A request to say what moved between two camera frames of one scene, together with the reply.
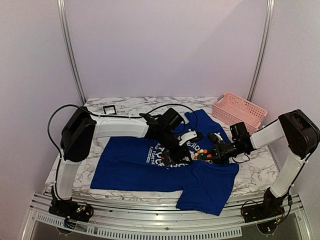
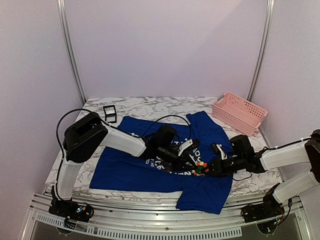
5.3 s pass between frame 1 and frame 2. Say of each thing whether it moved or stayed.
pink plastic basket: stayed
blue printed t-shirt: stayed
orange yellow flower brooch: moved
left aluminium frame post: stayed
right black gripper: moved
